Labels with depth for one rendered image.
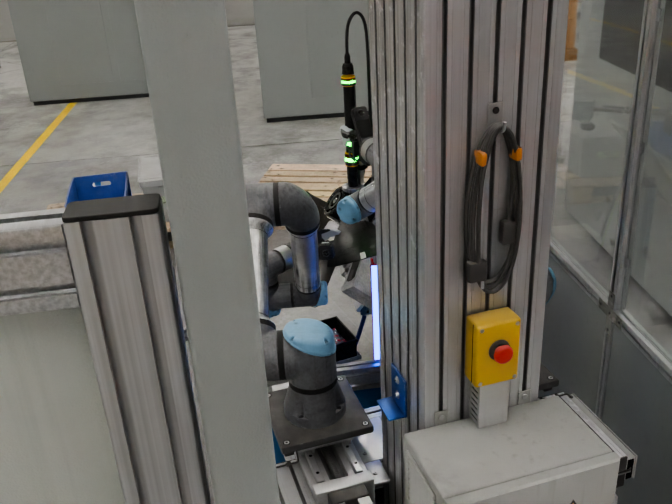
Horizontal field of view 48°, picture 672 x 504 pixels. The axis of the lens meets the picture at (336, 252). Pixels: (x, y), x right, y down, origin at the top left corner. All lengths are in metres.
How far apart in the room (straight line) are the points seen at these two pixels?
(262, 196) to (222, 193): 1.47
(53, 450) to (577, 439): 1.08
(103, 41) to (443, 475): 8.57
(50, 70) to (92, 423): 9.27
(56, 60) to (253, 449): 9.28
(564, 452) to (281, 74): 6.76
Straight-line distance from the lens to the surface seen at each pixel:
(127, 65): 9.61
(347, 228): 2.42
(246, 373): 0.53
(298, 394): 1.79
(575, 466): 1.45
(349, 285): 2.48
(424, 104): 1.21
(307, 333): 1.73
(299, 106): 8.01
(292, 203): 1.93
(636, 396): 2.38
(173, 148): 0.46
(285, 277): 2.62
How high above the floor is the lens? 2.17
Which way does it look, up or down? 26 degrees down
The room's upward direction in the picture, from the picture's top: 3 degrees counter-clockwise
